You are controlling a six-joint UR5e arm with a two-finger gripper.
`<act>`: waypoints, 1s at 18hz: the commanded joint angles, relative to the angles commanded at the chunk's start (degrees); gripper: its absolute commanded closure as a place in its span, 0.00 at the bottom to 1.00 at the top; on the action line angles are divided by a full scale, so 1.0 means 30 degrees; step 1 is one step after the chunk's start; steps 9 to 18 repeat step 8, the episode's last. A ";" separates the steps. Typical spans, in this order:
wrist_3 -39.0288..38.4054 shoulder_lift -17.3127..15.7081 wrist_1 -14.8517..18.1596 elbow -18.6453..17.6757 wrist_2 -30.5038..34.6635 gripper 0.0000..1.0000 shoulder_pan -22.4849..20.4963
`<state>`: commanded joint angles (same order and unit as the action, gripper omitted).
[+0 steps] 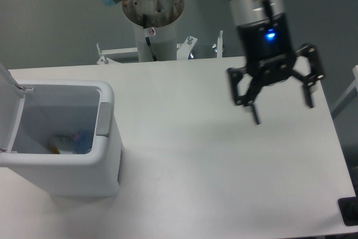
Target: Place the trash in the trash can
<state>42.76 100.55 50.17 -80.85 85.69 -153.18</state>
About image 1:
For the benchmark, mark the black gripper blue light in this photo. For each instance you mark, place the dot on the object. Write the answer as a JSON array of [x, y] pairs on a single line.
[[270, 59]]

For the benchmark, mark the clear plastic water bottle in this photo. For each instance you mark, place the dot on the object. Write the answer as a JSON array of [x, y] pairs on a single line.
[[82, 141]]

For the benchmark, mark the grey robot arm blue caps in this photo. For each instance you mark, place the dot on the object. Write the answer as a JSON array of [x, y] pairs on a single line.
[[246, 12]]

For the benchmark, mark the white open trash can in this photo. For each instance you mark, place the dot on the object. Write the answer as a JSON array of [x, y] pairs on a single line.
[[34, 110]]

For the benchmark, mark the black object table corner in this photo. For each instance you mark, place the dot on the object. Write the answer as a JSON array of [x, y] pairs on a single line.
[[348, 209]]

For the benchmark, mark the white frame right edge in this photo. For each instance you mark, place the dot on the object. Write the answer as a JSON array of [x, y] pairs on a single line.
[[346, 97]]

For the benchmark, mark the white metal base frame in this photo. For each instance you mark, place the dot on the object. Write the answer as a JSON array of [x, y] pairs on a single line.
[[149, 52]]

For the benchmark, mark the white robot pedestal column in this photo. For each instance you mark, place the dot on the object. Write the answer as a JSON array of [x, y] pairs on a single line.
[[156, 19]]

